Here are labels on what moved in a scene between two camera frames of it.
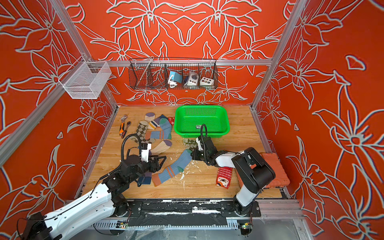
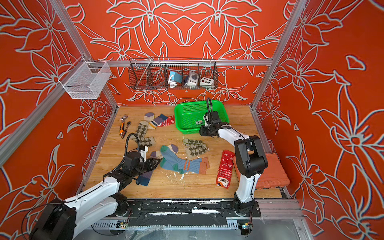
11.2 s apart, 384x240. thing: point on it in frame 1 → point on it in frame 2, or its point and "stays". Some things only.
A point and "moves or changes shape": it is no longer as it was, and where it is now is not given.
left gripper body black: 144,168 stays
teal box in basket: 177,77 stays
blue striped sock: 174,169 → 196,166
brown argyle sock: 191,143 stays
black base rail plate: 183,213 stays
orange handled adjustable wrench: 122,125 stays
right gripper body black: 201,156 → 206,131
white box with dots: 206,81 stays
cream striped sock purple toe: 146,178 moves or changes shape
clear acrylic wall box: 86,80 stays
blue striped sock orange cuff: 165,133 → 170,161
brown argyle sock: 141,130 stays
